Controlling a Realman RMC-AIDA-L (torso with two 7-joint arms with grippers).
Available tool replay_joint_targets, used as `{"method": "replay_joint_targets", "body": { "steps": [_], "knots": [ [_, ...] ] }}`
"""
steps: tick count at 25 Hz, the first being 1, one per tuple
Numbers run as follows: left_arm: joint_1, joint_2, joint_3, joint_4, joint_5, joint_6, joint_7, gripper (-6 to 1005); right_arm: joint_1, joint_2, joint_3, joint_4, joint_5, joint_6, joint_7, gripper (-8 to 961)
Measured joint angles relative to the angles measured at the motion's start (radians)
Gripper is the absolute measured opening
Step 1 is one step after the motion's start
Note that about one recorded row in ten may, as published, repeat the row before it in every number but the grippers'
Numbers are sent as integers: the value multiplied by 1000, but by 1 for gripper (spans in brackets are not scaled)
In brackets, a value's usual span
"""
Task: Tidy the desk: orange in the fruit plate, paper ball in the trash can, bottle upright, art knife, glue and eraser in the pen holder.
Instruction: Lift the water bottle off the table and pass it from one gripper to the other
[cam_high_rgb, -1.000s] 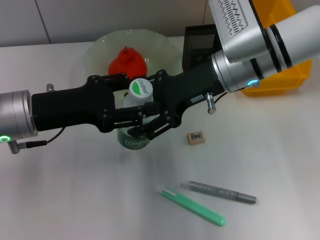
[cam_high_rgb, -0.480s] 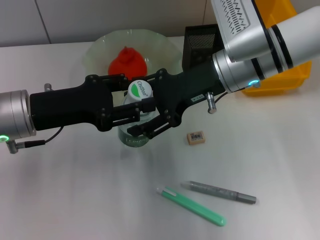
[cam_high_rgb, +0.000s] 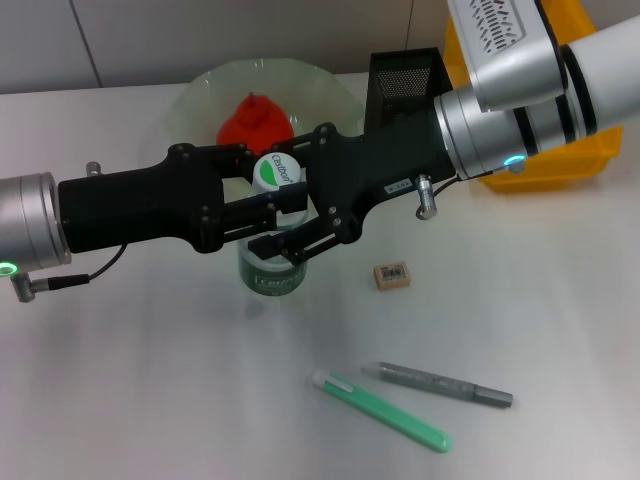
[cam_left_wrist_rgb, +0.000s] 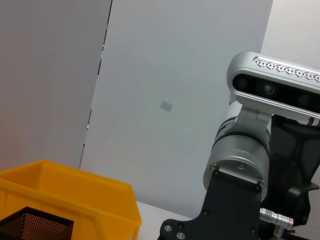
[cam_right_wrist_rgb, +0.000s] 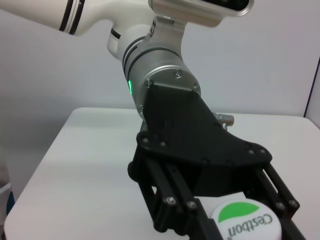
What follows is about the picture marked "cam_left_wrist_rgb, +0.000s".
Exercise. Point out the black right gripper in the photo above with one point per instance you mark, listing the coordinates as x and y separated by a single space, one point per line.
225 212

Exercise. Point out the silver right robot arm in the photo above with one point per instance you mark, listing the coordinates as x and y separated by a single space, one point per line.
237 150

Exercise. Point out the black mesh pen holder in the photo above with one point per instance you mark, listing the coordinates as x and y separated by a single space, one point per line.
35 225

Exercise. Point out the yellow plastic bin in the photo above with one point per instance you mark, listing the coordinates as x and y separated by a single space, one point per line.
75 190

